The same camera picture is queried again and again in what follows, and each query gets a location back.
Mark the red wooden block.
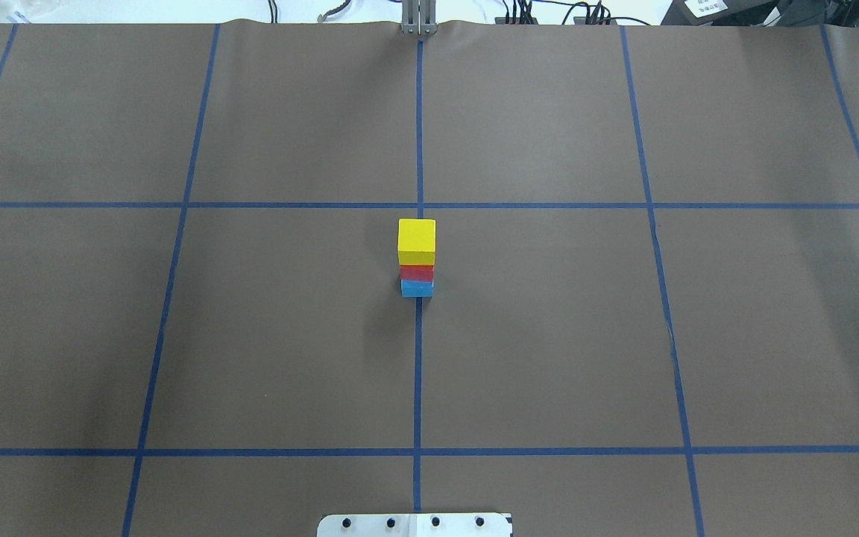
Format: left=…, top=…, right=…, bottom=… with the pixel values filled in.
left=399, top=265, right=434, bottom=283

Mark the yellow wooden block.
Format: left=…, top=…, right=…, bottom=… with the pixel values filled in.
left=397, top=219, right=437, bottom=266

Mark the blue wooden block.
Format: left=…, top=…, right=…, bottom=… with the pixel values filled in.
left=400, top=279, right=434, bottom=298

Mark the grey aluminium frame post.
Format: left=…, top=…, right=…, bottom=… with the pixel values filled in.
left=400, top=0, right=438, bottom=35

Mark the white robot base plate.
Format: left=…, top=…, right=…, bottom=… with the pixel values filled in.
left=316, top=512, right=514, bottom=536

